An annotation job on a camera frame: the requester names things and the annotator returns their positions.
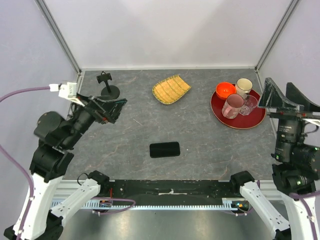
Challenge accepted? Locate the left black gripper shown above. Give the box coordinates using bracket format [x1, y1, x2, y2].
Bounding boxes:
[64, 91, 129, 147]

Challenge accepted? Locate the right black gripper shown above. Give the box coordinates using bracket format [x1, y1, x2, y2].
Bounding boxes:
[257, 75, 320, 160]

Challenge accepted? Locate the black phone stand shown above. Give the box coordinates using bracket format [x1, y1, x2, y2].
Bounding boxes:
[96, 71, 120, 99]

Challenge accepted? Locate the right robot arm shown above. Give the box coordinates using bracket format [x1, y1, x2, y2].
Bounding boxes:
[229, 77, 320, 240]

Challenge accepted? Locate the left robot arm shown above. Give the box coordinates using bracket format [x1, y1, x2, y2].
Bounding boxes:
[4, 94, 127, 240]

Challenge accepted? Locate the clear glass cup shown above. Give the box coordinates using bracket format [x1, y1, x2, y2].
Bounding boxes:
[239, 95, 258, 116]

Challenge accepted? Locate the white ceramic mug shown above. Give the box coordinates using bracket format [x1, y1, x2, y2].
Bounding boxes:
[235, 78, 253, 100]

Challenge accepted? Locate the red round tray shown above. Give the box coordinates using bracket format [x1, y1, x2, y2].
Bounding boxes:
[210, 88, 267, 130]

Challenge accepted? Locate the pink mug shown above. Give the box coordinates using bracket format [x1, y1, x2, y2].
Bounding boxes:
[221, 94, 244, 119]

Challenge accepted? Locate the orange bowl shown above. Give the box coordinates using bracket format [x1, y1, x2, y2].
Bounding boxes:
[215, 82, 237, 100]

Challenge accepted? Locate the woven bamboo tray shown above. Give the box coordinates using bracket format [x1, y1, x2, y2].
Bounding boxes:
[151, 74, 191, 105]

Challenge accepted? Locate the black smartphone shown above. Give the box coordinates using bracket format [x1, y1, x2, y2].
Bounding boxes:
[149, 141, 181, 158]

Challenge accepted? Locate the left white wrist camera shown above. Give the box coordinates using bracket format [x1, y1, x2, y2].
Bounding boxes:
[49, 82, 77, 99]

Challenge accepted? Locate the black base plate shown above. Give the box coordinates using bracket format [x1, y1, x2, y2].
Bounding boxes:
[98, 179, 239, 205]

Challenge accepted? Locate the right aluminium frame post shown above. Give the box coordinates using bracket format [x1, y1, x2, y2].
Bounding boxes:
[254, 0, 301, 73]

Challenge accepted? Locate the aluminium frame post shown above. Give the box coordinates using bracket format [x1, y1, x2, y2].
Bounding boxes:
[254, 0, 301, 73]
[35, 0, 82, 75]

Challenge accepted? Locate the left aluminium frame post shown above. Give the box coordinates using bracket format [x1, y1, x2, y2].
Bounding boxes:
[35, 0, 82, 75]

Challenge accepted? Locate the slotted cable duct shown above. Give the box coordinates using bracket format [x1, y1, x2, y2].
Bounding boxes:
[49, 197, 251, 211]

